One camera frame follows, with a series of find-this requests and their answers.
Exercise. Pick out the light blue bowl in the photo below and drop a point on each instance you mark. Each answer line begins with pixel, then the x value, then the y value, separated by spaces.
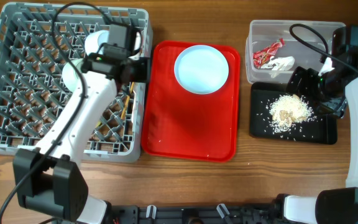
pixel 96 39

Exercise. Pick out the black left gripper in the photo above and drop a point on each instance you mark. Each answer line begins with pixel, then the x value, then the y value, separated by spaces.
pixel 143 76

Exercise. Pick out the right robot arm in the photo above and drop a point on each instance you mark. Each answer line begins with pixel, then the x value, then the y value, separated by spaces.
pixel 335 205

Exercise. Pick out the clear plastic bin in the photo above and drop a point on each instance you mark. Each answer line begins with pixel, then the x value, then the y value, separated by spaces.
pixel 263 33

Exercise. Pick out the grey dishwasher rack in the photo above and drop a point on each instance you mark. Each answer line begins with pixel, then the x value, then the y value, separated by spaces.
pixel 35 40

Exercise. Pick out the red snack wrapper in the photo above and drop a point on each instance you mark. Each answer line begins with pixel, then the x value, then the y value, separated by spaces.
pixel 263 56

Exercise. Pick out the white tissue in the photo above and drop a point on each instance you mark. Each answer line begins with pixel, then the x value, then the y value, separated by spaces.
pixel 278 64

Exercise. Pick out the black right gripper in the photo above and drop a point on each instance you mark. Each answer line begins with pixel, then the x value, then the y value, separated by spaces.
pixel 337 107

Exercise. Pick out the red plastic tray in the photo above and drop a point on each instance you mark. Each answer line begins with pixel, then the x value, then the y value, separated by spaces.
pixel 181 124

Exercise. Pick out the light blue plate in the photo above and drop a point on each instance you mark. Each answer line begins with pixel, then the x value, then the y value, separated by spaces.
pixel 201 69

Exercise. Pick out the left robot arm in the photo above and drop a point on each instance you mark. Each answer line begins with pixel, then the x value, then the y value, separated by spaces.
pixel 48 178

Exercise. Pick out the wooden chopstick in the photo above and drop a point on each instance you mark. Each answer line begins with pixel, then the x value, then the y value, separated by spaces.
pixel 126 104

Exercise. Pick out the rice and food scraps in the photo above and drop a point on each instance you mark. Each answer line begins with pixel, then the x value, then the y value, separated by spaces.
pixel 282 115

